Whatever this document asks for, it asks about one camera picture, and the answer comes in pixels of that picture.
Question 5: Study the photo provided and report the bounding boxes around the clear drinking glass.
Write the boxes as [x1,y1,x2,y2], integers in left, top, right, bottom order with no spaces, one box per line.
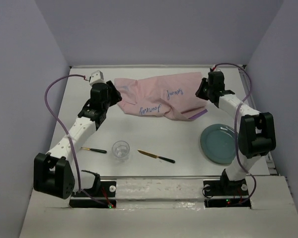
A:
[111,140,130,162]

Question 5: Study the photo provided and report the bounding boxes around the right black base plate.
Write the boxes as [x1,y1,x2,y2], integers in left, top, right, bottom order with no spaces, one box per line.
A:
[202,179,251,208]

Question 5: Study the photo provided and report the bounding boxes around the teal ceramic plate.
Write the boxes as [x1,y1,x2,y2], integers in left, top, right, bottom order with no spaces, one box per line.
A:
[200,124,236,165]

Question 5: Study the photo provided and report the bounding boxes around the gold knife black handle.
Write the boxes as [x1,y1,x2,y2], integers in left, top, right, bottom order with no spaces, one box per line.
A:
[138,150,176,164]

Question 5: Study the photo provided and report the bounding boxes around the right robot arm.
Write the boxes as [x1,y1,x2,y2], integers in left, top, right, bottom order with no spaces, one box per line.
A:
[196,71,276,198]

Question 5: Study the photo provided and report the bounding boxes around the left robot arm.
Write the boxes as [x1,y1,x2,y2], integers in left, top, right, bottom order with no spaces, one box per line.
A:
[33,81,122,199]

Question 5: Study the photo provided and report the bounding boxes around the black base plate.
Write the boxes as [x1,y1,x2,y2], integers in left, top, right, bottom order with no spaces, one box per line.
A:
[202,179,251,208]
[69,180,117,209]

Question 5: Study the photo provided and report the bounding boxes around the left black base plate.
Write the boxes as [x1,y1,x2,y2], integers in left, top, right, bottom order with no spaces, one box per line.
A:
[69,180,117,209]

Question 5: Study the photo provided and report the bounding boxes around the pink cloth placemat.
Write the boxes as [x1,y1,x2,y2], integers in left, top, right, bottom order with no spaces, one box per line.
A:
[115,72,207,120]

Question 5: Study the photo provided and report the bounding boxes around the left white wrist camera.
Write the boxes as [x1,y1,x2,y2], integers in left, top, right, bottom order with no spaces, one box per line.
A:
[89,70,105,86]

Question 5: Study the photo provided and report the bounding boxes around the gold fork black handle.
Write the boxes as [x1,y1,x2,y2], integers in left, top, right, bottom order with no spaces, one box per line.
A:
[81,147,107,154]

